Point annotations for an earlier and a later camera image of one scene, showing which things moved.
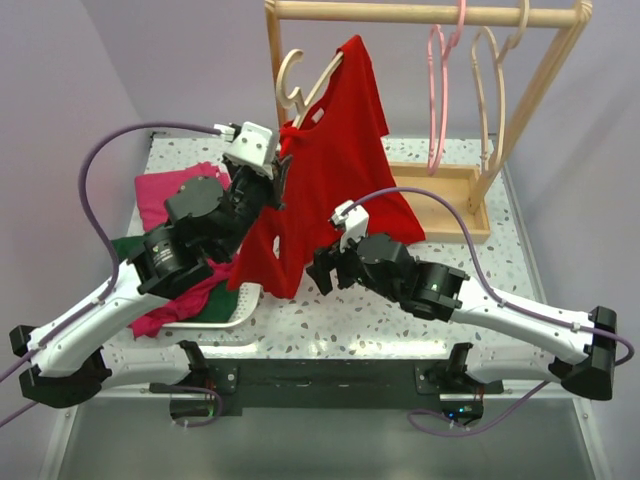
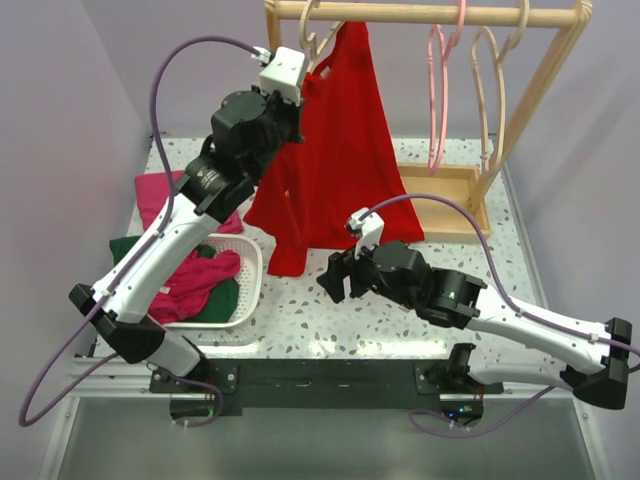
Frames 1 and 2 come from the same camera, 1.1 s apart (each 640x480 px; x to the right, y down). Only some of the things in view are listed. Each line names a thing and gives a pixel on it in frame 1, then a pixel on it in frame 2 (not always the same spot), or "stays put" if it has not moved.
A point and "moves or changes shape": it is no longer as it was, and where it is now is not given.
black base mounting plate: (228, 385) stays put
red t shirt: (337, 155) moves or changes shape
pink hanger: (432, 163) stays put
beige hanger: (295, 100) moves or changes shape
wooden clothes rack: (447, 202) stays put
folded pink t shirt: (154, 189) stays put
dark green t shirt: (222, 294) stays put
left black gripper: (275, 184) to (292, 109)
